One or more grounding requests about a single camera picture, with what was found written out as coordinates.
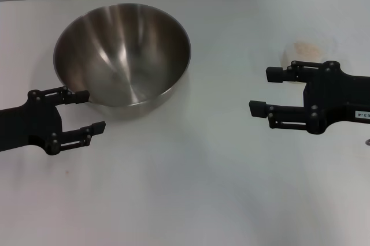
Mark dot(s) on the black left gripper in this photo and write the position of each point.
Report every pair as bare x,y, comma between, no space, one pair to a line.
29,124

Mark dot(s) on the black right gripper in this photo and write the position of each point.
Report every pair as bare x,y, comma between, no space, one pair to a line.
332,96

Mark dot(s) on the clear plastic measuring cup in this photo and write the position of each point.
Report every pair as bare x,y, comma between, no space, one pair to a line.
286,55

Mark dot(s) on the stainless steel mixing bowl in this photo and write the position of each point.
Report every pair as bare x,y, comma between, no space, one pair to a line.
124,64

